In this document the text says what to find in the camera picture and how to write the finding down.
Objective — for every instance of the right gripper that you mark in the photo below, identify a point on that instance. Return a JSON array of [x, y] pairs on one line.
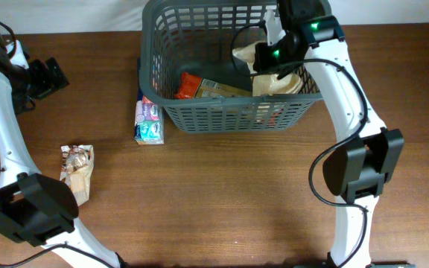
[[262, 63]]

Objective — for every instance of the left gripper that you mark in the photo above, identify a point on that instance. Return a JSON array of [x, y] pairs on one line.
[[47, 84]]

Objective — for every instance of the beige paper bag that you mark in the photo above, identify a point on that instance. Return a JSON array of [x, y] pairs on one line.
[[266, 84]]

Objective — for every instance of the small brown snack bag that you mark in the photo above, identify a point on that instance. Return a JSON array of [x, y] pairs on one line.
[[78, 162]]

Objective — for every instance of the red orange pasta packet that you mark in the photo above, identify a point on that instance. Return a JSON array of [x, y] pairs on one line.
[[196, 87]]

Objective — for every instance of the grey plastic shopping basket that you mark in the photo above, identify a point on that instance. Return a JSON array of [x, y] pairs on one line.
[[195, 36]]

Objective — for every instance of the multicolour tissue pack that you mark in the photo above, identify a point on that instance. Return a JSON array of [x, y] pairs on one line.
[[149, 118]]

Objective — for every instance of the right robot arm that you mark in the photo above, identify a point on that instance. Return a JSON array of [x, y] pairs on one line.
[[357, 168]]

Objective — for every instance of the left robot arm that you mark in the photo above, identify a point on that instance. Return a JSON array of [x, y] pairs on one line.
[[34, 208]]

